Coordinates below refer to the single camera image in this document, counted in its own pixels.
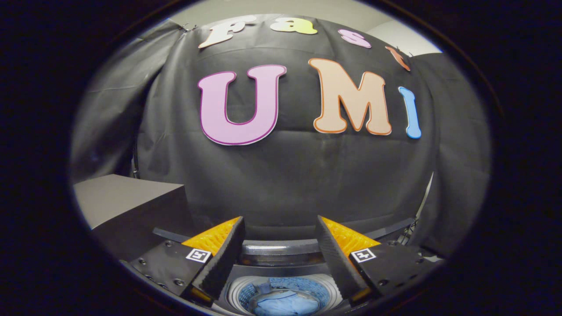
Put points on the dark transparent washing machine lid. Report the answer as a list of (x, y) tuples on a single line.
[(281, 253)]

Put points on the black backdrop cloth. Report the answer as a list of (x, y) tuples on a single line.
[(285, 175)]

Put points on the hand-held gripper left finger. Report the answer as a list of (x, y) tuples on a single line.
[(219, 263)]

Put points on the beige and dark cabinet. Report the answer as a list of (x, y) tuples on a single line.
[(114, 197)]

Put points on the light blue cloth garment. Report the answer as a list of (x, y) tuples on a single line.
[(285, 306)]

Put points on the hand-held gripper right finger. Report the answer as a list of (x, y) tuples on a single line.
[(336, 263)]

